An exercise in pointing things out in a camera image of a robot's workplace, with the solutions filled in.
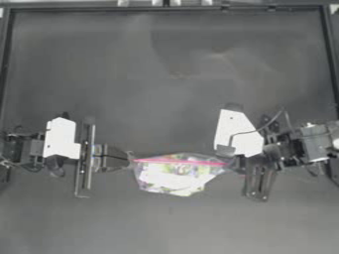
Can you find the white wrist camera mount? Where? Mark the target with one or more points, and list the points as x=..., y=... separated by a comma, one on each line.
x=61, y=139
x=236, y=132

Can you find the clear bag with pink zip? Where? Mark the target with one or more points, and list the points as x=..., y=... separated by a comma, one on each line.
x=176, y=175

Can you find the black table frame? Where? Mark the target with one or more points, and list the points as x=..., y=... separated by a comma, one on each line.
x=65, y=6

